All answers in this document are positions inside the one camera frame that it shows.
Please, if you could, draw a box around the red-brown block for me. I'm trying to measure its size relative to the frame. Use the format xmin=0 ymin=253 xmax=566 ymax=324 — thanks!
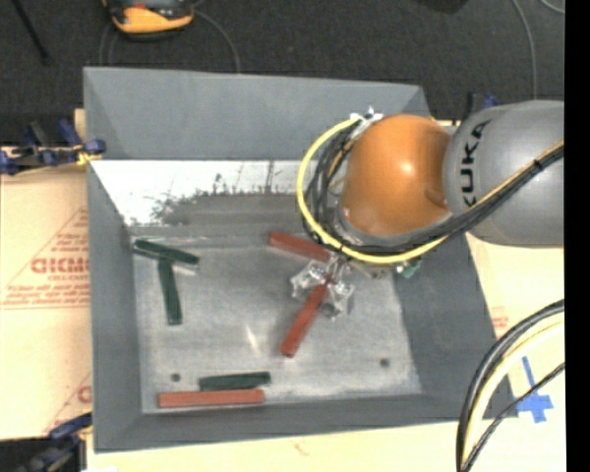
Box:
xmin=279 ymin=282 xmax=331 ymax=359
xmin=266 ymin=230 xmax=333 ymax=265
xmin=156 ymin=387 xmax=267 ymax=409

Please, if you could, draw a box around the grey metal bin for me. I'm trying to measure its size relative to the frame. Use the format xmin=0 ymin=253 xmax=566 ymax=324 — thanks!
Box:
xmin=82 ymin=66 xmax=516 ymax=452

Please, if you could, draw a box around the brown cardboard board, red print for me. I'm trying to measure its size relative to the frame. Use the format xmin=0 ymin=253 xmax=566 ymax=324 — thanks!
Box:
xmin=0 ymin=107 xmax=565 ymax=443

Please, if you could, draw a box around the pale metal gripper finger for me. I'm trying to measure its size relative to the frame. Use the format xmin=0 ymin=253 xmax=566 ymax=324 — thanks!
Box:
xmin=289 ymin=261 xmax=331 ymax=299
xmin=321 ymin=282 xmax=357 ymax=321

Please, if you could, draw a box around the dark green flat block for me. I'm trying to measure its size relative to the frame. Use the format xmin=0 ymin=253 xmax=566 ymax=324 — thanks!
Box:
xmin=131 ymin=238 xmax=201 ymax=266
xmin=156 ymin=258 xmax=185 ymax=326
xmin=198 ymin=371 xmax=272 ymax=393

